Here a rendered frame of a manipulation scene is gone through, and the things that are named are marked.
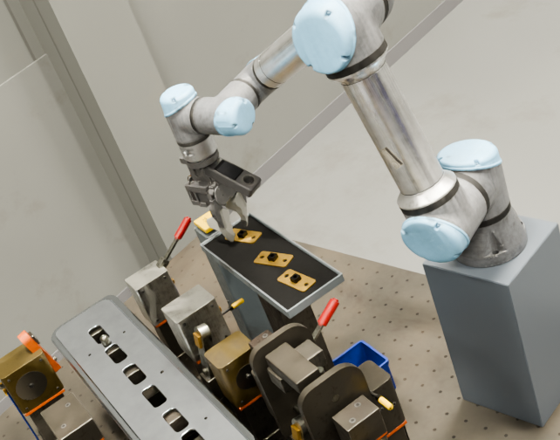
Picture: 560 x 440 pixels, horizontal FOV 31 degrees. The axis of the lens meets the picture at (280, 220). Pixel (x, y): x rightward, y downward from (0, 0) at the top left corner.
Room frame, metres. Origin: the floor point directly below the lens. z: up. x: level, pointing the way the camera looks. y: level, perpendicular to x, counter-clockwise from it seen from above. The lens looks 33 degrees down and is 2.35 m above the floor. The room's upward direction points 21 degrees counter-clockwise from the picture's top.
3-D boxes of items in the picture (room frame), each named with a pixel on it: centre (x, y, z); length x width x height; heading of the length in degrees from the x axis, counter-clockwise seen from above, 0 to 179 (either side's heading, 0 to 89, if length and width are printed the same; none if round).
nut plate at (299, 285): (1.62, 0.01, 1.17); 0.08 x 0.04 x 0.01; 31
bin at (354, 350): (1.75, -0.05, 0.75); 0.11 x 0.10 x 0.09; 21
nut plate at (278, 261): (1.72, 0.04, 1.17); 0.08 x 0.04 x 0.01; 45
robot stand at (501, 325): (1.58, -0.37, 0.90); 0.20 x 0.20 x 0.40; 37
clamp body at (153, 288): (2.00, 0.33, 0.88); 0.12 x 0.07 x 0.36; 111
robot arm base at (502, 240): (1.58, -0.37, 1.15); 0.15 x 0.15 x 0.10
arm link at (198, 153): (1.86, 0.10, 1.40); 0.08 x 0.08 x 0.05
